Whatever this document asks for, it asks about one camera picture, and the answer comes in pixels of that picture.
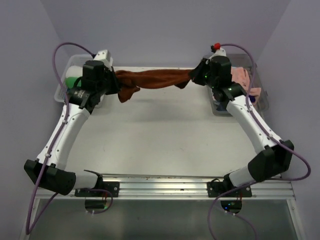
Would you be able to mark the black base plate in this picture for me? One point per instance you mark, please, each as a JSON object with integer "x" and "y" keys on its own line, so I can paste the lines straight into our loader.
{"x": 217, "y": 188}
{"x": 104, "y": 189}

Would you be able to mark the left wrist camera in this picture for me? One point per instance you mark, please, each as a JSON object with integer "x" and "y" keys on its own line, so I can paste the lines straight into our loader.
{"x": 105, "y": 57}

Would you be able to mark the pink towel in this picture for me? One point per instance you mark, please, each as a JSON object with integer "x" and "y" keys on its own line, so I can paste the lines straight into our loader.
{"x": 242, "y": 77}

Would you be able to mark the brown towel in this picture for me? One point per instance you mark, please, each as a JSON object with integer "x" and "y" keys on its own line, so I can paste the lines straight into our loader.
{"x": 131, "y": 82}

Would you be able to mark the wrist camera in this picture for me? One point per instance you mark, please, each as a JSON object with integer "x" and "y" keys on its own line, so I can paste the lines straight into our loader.
{"x": 217, "y": 50}
{"x": 105, "y": 57}

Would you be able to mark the aluminium front rail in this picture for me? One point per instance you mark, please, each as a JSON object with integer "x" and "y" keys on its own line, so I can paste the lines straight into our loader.
{"x": 136, "y": 187}

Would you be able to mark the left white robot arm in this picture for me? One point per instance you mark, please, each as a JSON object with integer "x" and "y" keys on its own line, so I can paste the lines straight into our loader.
{"x": 48, "y": 169}

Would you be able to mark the clear grey plastic bin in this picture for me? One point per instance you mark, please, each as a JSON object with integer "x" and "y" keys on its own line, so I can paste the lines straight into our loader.
{"x": 240, "y": 60}

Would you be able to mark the white rolled towel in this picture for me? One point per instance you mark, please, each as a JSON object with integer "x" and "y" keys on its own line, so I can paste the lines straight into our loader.
{"x": 74, "y": 72}

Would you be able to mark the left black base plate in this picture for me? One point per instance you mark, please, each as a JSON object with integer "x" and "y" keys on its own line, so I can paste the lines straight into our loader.
{"x": 104, "y": 189}

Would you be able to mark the green rolled towel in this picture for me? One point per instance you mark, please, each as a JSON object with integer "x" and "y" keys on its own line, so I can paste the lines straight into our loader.
{"x": 73, "y": 81}

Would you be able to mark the white plastic basket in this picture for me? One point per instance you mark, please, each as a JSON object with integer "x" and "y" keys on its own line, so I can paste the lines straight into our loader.
{"x": 75, "y": 60}

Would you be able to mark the purple towel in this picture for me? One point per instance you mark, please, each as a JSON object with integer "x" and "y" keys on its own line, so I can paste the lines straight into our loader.
{"x": 252, "y": 99}

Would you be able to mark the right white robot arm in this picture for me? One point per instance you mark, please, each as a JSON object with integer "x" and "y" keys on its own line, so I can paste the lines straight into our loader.
{"x": 273, "y": 155}

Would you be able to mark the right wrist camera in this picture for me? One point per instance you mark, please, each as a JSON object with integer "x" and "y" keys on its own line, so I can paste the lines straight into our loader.
{"x": 217, "y": 50}

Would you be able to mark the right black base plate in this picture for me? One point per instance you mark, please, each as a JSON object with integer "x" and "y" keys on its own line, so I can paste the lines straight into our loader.
{"x": 217, "y": 188}

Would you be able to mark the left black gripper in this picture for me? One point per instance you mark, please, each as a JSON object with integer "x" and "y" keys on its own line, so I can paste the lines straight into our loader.
{"x": 115, "y": 88}

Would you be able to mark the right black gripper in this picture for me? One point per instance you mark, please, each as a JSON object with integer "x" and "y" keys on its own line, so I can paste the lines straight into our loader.
{"x": 196, "y": 74}

